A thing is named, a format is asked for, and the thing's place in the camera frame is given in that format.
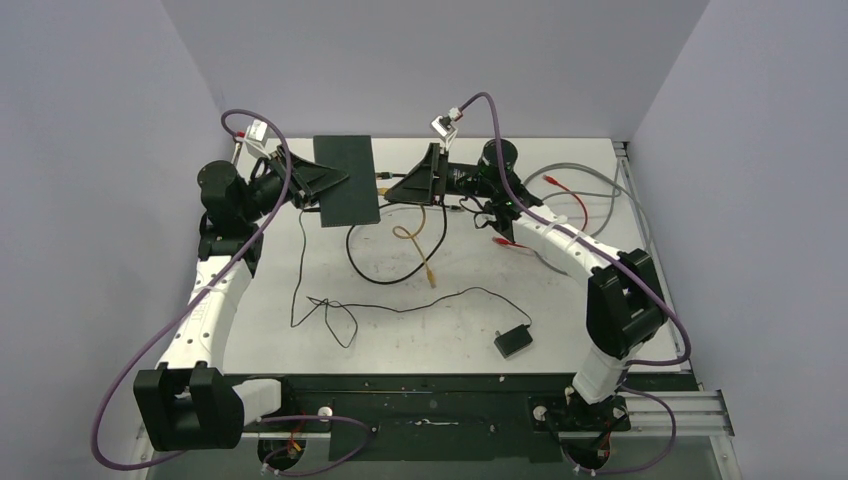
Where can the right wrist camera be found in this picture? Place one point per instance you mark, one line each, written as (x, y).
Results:
(445, 127)

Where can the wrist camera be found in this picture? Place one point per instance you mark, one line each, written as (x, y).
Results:
(445, 127)
(255, 137)

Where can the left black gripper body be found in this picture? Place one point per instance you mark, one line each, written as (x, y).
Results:
(266, 192)

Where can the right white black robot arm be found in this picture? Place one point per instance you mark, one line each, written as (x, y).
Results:
(622, 306)

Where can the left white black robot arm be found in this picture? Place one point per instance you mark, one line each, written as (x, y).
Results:
(186, 401)

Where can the black power adapter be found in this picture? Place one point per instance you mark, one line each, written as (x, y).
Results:
(511, 342)

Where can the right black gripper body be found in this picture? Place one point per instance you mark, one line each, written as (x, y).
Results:
(461, 180)

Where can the black network switch box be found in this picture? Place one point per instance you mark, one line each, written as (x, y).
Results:
(353, 201)

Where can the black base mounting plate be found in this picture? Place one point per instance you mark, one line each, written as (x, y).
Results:
(443, 417)

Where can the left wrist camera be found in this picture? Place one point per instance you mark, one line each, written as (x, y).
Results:
(255, 137)

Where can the aluminium front rail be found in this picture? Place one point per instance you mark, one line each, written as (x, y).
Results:
(655, 405)

